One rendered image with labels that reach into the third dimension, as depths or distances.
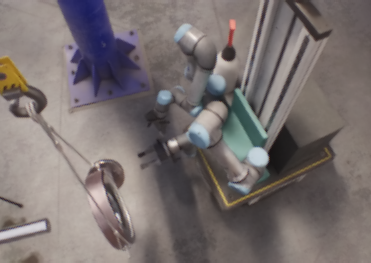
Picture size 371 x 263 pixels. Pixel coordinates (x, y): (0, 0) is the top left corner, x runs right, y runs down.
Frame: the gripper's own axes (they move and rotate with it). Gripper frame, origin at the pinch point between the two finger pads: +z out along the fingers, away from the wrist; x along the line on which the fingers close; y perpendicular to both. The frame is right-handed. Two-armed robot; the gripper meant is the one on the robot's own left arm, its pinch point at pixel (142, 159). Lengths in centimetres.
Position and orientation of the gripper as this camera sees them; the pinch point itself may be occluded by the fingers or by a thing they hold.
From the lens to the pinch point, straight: 191.3
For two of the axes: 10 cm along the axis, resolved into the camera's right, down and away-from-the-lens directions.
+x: 2.2, 3.8, -9.0
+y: -3.5, -8.3, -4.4
